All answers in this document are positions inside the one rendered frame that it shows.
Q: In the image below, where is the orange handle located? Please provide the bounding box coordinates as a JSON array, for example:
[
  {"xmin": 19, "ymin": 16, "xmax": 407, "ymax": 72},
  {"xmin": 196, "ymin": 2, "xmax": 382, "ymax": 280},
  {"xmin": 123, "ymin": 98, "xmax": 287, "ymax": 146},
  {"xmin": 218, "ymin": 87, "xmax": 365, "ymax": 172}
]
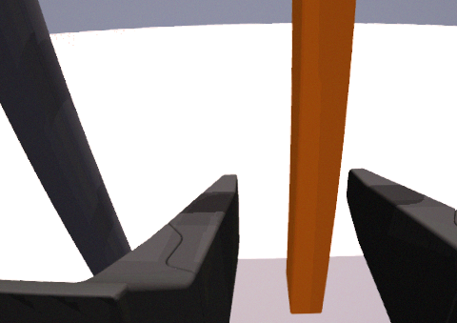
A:
[{"xmin": 286, "ymin": 0, "xmax": 355, "ymax": 314}]

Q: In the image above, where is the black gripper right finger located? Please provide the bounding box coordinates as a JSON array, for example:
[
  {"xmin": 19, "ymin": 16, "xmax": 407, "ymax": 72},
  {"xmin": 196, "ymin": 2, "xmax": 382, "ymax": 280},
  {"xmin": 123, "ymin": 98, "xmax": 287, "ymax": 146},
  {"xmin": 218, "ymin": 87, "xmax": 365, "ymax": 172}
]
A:
[{"xmin": 346, "ymin": 168, "xmax": 457, "ymax": 323}]

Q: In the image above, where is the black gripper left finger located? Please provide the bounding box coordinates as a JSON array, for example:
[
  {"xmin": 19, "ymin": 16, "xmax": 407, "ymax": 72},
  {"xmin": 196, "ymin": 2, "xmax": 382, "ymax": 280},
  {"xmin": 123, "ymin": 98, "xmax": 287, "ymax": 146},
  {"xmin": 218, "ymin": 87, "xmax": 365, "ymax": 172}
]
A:
[{"xmin": 0, "ymin": 173, "xmax": 240, "ymax": 323}]

